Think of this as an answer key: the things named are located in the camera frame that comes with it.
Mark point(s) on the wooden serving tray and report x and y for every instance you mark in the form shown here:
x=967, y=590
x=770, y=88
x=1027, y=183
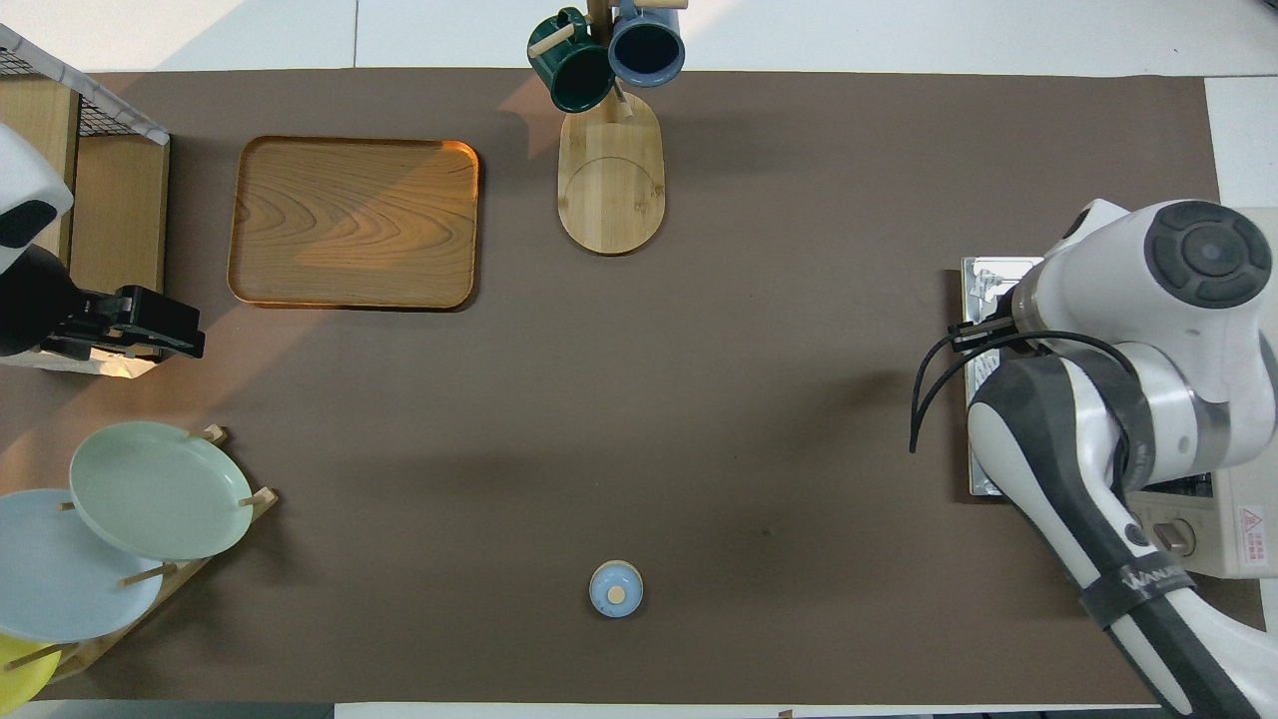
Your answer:
x=419, y=230

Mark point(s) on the wooden shelf unit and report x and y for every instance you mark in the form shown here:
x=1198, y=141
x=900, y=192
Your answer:
x=120, y=220

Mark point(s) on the blue mug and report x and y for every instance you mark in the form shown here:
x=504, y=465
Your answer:
x=647, y=50

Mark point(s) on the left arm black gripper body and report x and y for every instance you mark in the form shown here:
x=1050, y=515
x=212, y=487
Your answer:
x=135, y=315

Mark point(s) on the light blue plate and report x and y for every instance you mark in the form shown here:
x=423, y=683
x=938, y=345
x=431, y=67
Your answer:
x=60, y=589

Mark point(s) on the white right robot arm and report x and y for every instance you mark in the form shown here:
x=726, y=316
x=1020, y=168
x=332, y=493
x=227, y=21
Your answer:
x=1128, y=300

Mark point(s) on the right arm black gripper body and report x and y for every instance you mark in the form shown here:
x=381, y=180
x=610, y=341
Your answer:
x=983, y=333

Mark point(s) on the wooden mug tree stand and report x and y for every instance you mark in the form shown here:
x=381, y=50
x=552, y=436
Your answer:
x=609, y=190

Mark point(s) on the white patterned cloth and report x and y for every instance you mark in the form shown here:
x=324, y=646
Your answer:
x=90, y=88

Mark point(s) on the beige toaster oven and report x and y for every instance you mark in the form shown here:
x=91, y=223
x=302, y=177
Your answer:
x=1238, y=499

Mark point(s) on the wooden dish rack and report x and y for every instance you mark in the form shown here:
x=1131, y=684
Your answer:
x=262, y=496

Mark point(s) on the dark green mug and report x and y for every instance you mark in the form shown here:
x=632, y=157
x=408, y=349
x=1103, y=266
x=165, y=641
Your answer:
x=584, y=80

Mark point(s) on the yellow plate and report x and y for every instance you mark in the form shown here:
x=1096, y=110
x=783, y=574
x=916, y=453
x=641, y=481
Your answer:
x=20, y=679

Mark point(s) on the brown table mat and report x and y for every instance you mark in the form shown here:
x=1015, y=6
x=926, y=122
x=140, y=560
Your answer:
x=699, y=350

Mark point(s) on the pale green plate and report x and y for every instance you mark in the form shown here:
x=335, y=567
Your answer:
x=160, y=489

